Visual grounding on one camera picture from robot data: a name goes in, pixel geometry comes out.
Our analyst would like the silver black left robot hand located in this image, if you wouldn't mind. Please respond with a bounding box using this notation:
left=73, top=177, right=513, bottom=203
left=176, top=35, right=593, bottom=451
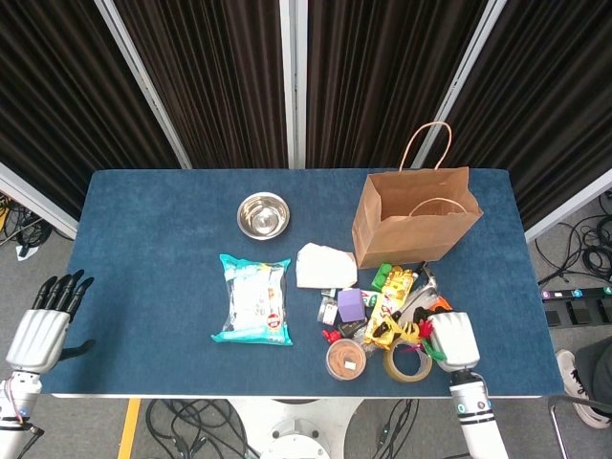
left=5, top=270, right=97, bottom=373

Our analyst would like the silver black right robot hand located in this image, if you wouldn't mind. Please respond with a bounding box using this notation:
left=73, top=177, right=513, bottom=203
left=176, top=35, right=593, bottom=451
left=414, top=309, right=481, bottom=374

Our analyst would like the colourful feather shuttlecock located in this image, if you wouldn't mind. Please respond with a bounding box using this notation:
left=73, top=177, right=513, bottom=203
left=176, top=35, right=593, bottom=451
left=382, top=318, right=448, bottom=361

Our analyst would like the clear plastic straws bundle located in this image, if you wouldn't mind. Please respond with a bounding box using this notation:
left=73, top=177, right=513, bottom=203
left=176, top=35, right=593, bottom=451
left=356, top=280, right=444, bottom=358

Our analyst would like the transparent tape roll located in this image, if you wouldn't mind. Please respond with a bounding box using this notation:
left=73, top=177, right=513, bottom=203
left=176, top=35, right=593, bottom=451
left=383, top=341, right=434, bottom=383

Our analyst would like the yellow snack bar package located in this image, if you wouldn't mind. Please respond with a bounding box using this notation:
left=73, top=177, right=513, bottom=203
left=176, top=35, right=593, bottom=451
left=362, top=266, right=415, bottom=353

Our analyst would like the clear jar of rubber bands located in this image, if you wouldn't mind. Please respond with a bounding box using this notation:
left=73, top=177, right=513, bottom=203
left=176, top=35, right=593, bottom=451
left=325, top=338, right=368, bottom=383

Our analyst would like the brown paper bag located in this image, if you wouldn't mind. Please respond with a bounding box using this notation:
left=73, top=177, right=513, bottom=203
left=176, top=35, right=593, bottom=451
left=351, top=121, right=484, bottom=270

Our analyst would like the small silver tin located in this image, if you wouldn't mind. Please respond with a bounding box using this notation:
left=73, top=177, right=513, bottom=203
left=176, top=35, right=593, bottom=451
left=317, top=295, right=339, bottom=325

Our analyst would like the green toy brick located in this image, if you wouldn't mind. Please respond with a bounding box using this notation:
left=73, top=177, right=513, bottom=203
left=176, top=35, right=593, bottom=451
left=371, top=263, right=394, bottom=292

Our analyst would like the purple foam cube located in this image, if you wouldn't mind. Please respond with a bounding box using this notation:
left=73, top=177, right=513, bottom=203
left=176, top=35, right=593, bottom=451
left=337, top=288, right=367, bottom=322

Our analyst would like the white sneaker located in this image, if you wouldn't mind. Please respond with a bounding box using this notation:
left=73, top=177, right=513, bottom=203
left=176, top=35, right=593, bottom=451
left=555, top=348, right=612, bottom=429

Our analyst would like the blue table cloth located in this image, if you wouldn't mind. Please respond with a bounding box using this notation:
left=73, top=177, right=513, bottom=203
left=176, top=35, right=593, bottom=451
left=51, top=167, right=566, bottom=398

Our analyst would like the dark trouser leg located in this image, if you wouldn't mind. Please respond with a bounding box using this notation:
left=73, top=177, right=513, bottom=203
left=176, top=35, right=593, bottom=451
left=576, top=334, right=612, bottom=407

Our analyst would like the white soft pouch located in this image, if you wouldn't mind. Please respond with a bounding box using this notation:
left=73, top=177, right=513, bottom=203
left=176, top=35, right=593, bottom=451
left=295, top=242, right=359, bottom=290

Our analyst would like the teal white plastic package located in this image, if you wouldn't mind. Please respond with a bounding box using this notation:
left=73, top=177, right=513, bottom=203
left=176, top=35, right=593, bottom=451
left=210, top=253, right=294, bottom=347

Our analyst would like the stainless steel bowl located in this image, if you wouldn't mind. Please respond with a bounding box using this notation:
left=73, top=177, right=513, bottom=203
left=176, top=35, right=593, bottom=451
left=236, top=191, right=292, bottom=240

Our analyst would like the black corrugated panel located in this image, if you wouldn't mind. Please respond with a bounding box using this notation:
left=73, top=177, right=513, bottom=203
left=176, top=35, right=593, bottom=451
left=0, top=0, right=186, bottom=221
left=444, top=0, right=612, bottom=230
left=114, top=0, right=290, bottom=169
left=305, top=0, right=490, bottom=169

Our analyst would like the black floor cable bundle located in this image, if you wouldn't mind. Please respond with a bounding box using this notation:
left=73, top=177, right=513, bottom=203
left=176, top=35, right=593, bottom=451
left=372, top=399, right=420, bottom=459
left=144, top=399, right=262, bottom=459
left=534, top=189, right=612, bottom=288
left=0, top=190, right=55, bottom=257

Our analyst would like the white partition rail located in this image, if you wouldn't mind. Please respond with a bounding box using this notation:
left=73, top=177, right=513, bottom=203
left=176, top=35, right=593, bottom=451
left=0, top=161, right=80, bottom=240
left=524, top=169, right=612, bottom=244

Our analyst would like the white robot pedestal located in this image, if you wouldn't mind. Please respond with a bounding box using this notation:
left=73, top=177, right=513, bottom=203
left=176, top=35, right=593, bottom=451
left=228, top=397, right=365, bottom=459

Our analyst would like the white table frame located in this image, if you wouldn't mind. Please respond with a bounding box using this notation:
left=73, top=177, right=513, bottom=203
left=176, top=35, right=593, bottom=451
left=50, top=391, right=568, bottom=401

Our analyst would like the white partition post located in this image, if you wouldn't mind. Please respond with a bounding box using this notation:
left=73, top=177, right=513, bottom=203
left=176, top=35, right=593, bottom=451
left=411, top=0, right=501, bottom=169
left=94, top=0, right=193, bottom=169
left=279, top=0, right=309, bottom=169

